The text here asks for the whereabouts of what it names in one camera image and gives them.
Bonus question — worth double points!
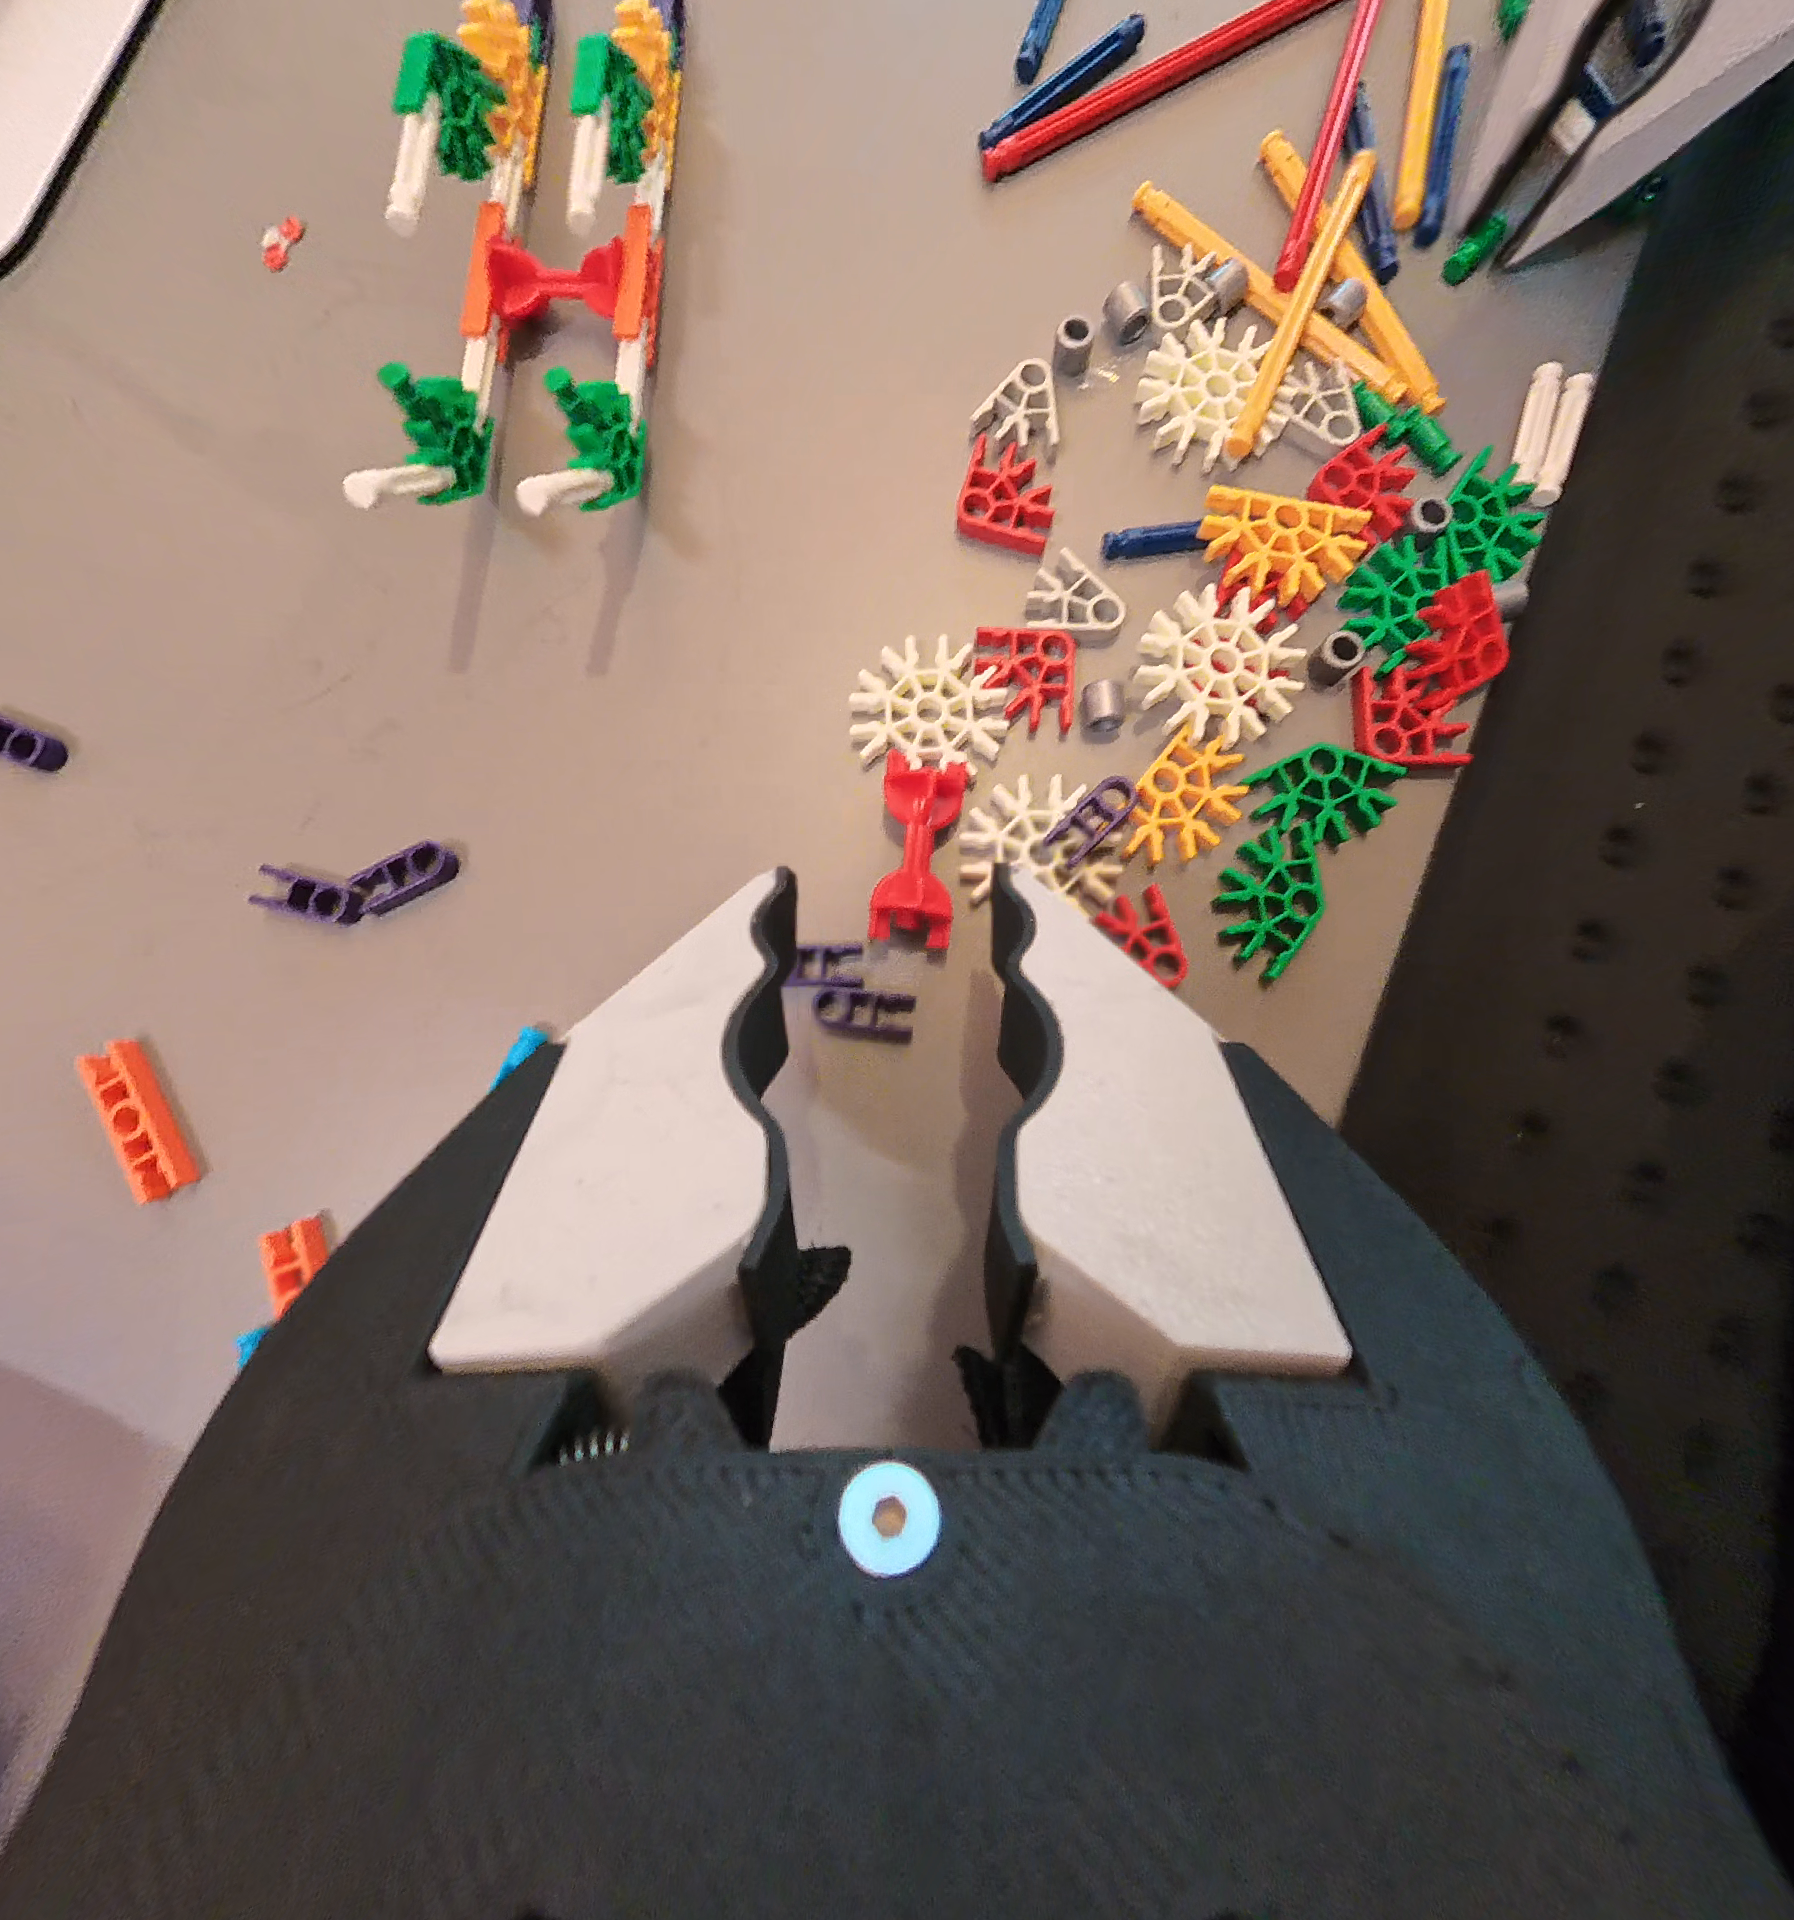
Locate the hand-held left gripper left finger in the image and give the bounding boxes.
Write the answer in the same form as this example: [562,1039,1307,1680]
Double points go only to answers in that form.
[425,866,804,1380]

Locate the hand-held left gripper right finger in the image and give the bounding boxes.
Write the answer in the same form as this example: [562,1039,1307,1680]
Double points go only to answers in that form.
[982,866,1359,1425]

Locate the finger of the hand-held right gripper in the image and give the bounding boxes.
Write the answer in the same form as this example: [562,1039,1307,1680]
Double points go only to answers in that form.
[1492,0,1794,276]
[1456,0,1601,265]

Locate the toy rail assembly with spool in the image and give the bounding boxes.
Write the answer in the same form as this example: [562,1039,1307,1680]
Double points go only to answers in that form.
[339,0,631,514]

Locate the yellow toy rod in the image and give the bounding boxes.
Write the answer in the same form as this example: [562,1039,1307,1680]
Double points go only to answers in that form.
[1388,0,1450,237]
[1133,179,1447,417]
[1258,133,1443,408]
[1224,150,1379,462]

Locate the red toy rod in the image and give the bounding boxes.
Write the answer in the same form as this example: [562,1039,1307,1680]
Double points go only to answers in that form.
[981,0,1359,186]
[1274,0,1388,295]

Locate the green toy connector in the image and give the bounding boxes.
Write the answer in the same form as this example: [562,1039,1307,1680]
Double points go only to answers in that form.
[1248,742,1409,845]
[1429,447,1552,580]
[1212,832,1336,988]
[1336,532,1453,671]

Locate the short white toy rod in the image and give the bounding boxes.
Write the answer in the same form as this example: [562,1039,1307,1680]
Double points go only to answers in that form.
[1534,373,1596,507]
[1511,362,1565,499]

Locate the orange toy connector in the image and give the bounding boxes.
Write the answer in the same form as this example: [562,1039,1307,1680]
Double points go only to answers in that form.
[255,1213,334,1322]
[71,1036,206,1209]

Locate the white snowflake toy connector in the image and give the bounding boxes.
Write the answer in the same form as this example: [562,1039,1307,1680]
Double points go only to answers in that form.
[1134,317,1274,462]
[845,632,1012,771]
[954,775,1096,905]
[1133,584,1307,745]

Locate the yellow toy connector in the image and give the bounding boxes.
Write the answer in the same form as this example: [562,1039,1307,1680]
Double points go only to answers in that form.
[1120,732,1251,866]
[1194,480,1373,611]

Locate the joined purple toy connectors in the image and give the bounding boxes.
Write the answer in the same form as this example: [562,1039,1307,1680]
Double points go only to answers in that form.
[248,842,461,929]

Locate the red toy spool piece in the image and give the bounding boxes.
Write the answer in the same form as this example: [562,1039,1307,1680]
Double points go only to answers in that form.
[863,750,975,951]

